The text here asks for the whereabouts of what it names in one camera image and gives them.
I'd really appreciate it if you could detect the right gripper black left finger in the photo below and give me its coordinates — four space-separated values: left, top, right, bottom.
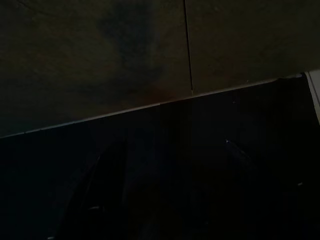
62 141 128 240

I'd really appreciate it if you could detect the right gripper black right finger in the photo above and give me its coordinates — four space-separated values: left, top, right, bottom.
212 139 288 240

